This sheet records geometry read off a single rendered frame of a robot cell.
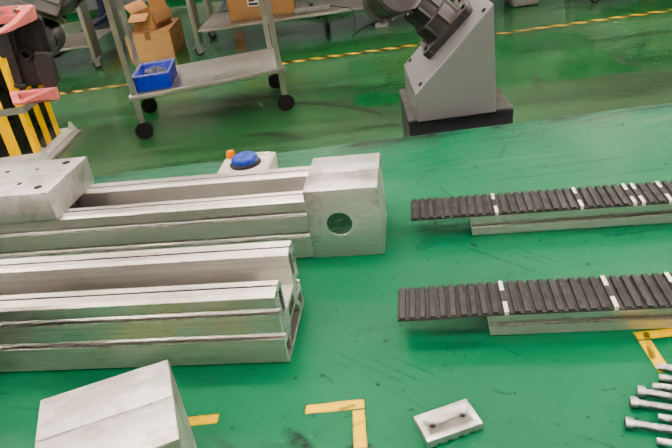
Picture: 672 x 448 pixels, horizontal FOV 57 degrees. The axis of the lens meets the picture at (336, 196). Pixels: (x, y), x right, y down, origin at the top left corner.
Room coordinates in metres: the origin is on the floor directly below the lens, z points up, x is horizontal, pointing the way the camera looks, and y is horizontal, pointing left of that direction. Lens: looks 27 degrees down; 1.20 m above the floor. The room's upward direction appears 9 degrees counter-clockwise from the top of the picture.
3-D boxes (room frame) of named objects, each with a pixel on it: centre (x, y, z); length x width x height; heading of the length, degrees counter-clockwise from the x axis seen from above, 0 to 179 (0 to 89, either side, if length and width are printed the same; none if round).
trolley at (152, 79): (3.78, 0.71, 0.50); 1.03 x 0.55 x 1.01; 98
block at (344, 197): (0.72, -0.02, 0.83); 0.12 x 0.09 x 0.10; 170
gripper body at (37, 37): (0.98, 0.42, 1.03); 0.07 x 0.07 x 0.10; 4
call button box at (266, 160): (0.86, 0.13, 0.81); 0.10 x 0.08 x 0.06; 170
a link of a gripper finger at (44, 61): (0.91, 0.42, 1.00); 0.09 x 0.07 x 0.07; 4
